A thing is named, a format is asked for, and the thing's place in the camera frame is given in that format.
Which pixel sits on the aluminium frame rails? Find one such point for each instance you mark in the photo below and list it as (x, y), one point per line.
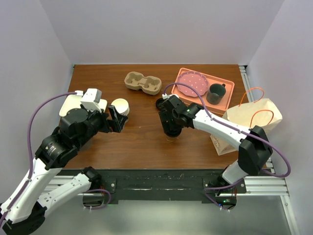
(156, 155)

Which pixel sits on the stack of paper cups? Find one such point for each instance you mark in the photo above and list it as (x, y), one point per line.
(122, 106)

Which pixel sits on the grey holder cup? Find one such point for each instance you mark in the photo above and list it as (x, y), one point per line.
(86, 146)

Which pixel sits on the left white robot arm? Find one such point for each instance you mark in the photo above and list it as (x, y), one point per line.
(27, 208)

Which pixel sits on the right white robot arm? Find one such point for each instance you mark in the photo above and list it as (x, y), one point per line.
(227, 132)

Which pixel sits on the dark green mug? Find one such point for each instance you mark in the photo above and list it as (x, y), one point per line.
(215, 93)

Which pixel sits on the black cup lid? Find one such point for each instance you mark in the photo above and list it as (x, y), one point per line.
(173, 133)
(159, 104)

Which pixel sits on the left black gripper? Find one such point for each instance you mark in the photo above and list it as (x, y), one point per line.
(116, 124)

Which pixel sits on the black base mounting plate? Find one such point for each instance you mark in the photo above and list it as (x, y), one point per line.
(165, 185)

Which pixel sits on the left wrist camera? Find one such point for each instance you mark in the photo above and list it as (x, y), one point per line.
(91, 99)

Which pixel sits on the cardboard cup carrier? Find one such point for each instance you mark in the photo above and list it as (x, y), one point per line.
(148, 84)

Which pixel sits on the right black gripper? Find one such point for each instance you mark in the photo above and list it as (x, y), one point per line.
(165, 116)

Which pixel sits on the brown paper cup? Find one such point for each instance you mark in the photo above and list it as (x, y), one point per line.
(171, 139)

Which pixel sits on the white rectangular plate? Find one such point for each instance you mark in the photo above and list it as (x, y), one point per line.
(74, 101)

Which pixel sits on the pink dotted plate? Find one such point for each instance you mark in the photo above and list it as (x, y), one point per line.
(195, 80)

